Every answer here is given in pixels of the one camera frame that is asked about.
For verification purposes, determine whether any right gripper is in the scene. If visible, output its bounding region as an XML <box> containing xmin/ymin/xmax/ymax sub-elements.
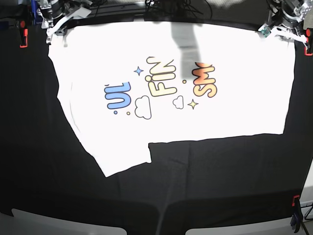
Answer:
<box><xmin>41</xmin><ymin>4</ymin><xmax>91</xmax><ymax>44</ymax></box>

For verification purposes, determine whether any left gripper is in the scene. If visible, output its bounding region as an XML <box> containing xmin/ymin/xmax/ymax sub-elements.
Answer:
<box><xmin>268</xmin><ymin>23</ymin><xmax>308</xmax><ymax>47</ymax></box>

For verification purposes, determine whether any white printed t-shirt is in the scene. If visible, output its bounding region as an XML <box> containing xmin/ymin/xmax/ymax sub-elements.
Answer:
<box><xmin>48</xmin><ymin>22</ymin><xmax>295</xmax><ymax>177</ymax></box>

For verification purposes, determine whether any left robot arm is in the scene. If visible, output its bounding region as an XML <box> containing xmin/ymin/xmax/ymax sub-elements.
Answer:
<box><xmin>259</xmin><ymin>0</ymin><xmax>313</xmax><ymax>49</ymax></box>

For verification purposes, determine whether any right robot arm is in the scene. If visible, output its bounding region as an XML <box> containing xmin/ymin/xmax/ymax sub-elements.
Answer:
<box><xmin>37</xmin><ymin>0</ymin><xmax>92</xmax><ymax>45</ymax></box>

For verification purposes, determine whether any red clamp top right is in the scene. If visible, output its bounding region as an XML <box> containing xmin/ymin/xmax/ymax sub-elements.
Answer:
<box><xmin>304</xmin><ymin>28</ymin><xmax>313</xmax><ymax>56</ymax></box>

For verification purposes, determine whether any blue clamp top left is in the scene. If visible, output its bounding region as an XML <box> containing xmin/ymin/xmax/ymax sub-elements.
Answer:
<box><xmin>30</xmin><ymin>0</ymin><xmax>43</xmax><ymax>24</ymax></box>

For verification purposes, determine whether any red clamp top left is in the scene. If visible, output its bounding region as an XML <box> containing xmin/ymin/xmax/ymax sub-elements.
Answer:
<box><xmin>16</xmin><ymin>20</ymin><xmax>28</xmax><ymax>48</ymax></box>

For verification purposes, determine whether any red blue clamp bottom right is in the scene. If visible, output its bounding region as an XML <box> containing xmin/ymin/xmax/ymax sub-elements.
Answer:
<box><xmin>290</xmin><ymin>195</ymin><xmax>303</xmax><ymax>233</ymax></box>

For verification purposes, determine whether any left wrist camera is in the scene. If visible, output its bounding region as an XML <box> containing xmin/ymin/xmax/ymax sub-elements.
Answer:
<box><xmin>258</xmin><ymin>23</ymin><xmax>271</xmax><ymax>38</ymax></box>

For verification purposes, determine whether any black cable bundle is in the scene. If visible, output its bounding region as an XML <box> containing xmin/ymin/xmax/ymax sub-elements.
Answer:
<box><xmin>144</xmin><ymin>0</ymin><xmax>213</xmax><ymax>20</ymax></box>

